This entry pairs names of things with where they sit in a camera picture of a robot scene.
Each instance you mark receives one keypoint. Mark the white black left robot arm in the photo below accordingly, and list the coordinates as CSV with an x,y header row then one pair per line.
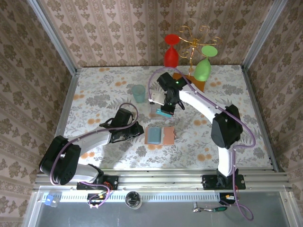
x,y
94,139

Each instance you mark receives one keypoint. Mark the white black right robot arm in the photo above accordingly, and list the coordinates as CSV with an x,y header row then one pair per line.
x,y
201,104

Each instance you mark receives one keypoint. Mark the teal plastic cup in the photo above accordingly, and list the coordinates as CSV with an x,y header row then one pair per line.
x,y
138,94

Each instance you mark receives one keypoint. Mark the red plastic wine glass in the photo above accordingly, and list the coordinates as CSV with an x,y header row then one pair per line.
x,y
171,58

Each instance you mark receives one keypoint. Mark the green plastic wine glass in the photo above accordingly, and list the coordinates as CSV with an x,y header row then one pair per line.
x,y
202,69

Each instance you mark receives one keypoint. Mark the floral tablecloth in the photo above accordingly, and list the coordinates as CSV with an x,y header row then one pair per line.
x,y
106,78

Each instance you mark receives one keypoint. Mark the grey metal shelf panel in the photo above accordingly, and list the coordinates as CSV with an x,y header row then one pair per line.
x,y
165,217

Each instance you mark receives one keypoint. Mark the silver ratchet wrench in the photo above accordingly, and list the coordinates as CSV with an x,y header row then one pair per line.
x,y
196,209

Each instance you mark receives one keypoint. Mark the blue and white adapter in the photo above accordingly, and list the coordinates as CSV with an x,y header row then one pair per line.
x,y
48,200

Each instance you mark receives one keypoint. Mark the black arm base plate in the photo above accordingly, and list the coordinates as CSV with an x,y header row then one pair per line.
x,y
113,182
208,182

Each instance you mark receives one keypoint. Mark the aluminium table side rail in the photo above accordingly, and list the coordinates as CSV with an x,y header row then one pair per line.
x,y
256,106
69,94

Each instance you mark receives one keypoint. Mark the aluminium frame post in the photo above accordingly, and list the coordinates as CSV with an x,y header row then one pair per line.
x,y
264,35
54,35

